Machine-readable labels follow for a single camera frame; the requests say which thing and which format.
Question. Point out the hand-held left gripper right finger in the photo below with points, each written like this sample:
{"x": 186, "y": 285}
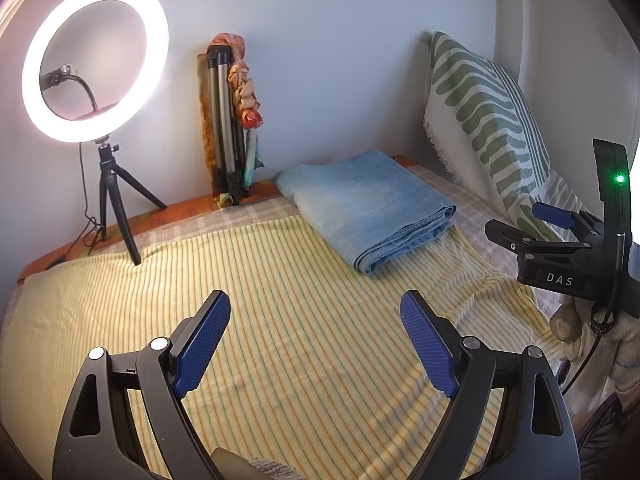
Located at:
{"x": 430, "y": 345}

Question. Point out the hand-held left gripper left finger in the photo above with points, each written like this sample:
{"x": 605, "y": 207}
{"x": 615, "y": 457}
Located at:
{"x": 200, "y": 345}

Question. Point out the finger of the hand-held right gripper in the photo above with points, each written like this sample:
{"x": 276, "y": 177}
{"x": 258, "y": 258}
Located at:
{"x": 505, "y": 237}
{"x": 552, "y": 216}

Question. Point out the light blue denim pants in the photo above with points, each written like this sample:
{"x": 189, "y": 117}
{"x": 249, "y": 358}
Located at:
{"x": 365, "y": 200}

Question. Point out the person's right hand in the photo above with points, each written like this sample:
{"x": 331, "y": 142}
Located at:
{"x": 620, "y": 350}

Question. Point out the pale checked bed sheet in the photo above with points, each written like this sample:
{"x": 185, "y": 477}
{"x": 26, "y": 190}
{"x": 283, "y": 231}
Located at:
{"x": 480, "y": 220}

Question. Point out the yellow striped blanket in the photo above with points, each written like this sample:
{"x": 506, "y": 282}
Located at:
{"x": 300, "y": 335}

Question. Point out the green white patterned pillow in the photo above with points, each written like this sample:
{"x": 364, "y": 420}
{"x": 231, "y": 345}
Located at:
{"x": 480, "y": 110}

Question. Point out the person's zebra print clothing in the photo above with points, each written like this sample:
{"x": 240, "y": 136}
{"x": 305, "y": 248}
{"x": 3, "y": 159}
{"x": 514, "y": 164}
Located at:
{"x": 605, "y": 430}

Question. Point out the small black tripod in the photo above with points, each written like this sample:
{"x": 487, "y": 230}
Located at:
{"x": 107, "y": 175}

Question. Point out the orange brown cloth strip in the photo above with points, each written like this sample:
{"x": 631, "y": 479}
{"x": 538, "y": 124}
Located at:
{"x": 205, "y": 125}

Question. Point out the folded silver black tripod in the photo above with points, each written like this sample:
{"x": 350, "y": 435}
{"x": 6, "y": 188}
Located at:
{"x": 220, "y": 110}

